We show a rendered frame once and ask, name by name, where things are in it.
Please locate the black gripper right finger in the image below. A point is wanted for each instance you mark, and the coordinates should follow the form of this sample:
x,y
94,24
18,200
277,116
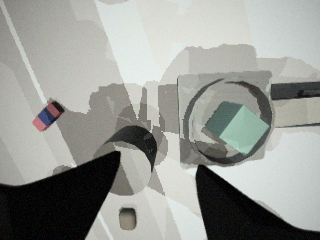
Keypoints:
x,y
229,214

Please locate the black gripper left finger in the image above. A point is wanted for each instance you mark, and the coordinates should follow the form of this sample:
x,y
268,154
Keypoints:
x,y
60,207

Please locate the pink eraser with blue sleeve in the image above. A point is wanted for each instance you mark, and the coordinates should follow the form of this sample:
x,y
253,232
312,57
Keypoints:
x,y
48,116

